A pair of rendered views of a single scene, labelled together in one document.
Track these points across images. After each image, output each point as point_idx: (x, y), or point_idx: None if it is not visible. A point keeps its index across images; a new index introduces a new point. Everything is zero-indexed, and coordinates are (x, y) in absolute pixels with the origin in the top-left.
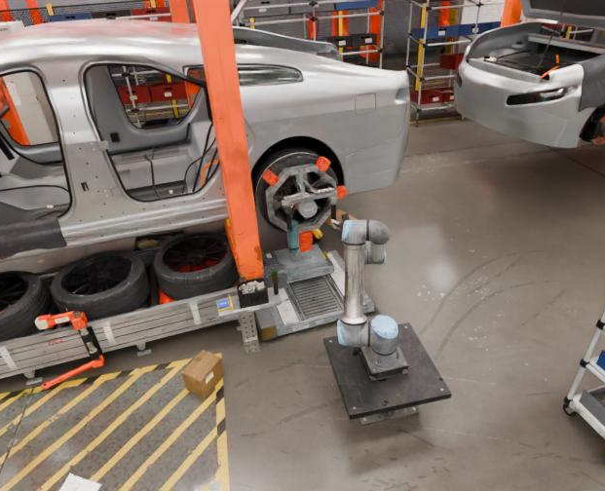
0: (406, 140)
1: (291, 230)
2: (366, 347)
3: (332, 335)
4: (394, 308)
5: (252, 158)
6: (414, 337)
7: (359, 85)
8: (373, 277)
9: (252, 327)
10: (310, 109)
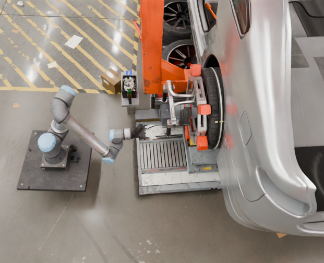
0: (253, 218)
1: (162, 101)
2: (66, 148)
3: (125, 158)
4: (138, 212)
5: (210, 49)
6: (69, 187)
7: (251, 106)
8: (183, 211)
9: None
10: (230, 67)
